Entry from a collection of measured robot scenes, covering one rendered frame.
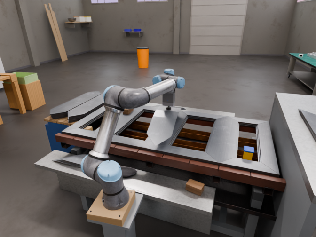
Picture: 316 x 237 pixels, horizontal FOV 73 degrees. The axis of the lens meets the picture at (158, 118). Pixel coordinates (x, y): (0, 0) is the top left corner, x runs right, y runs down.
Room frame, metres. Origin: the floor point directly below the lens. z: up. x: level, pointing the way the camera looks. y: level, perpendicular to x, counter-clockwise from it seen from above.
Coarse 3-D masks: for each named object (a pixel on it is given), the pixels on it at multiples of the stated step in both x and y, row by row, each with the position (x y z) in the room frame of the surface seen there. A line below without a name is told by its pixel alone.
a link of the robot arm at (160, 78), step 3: (159, 75) 1.45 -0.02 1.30; (162, 75) 1.45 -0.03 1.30; (165, 75) 1.44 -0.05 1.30; (168, 75) 1.44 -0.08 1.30; (153, 78) 1.44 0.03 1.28; (156, 78) 1.43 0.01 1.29; (159, 78) 1.42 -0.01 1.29; (162, 78) 1.43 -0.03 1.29; (165, 78) 1.41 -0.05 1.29; (153, 81) 1.44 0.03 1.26; (156, 81) 1.43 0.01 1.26; (159, 81) 1.41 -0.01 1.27
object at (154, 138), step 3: (150, 135) 1.30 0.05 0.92; (153, 135) 1.30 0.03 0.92; (156, 135) 1.30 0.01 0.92; (159, 135) 1.29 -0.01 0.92; (162, 135) 1.29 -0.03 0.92; (150, 138) 1.28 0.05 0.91; (153, 138) 1.28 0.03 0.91; (156, 138) 1.28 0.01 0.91; (159, 138) 1.27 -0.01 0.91; (162, 138) 1.27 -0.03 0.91; (165, 138) 1.27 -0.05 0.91; (168, 138) 1.26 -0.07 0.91; (153, 141) 1.26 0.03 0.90; (156, 141) 1.26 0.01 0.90; (159, 141) 1.25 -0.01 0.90; (162, 141) 1.25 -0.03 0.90
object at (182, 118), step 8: (152, 112) 1.93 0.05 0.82; (176, 120) 1.70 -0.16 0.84; (184, 120) 1.71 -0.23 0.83; (208, 120) 1.73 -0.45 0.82; (80, 128) 1.59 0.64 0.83; (120, 128) 1.56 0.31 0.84; (176, 128) 1.54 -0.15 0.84; (256, 128) 1.56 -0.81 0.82; (80, 136) 1.46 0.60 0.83; (176, 136) 1.45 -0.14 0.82; (256, 136) 1.43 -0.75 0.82; (120, 144) 1.33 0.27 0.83; (152, 144) 1.30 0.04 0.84; (160, 144) 1.30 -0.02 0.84; (168, 144) 1.30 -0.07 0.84; (208, 144) 1.31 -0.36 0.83; (160, 152) 1.22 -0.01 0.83; (200, 160) 1.12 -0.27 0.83; (240, 168) 1.04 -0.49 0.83
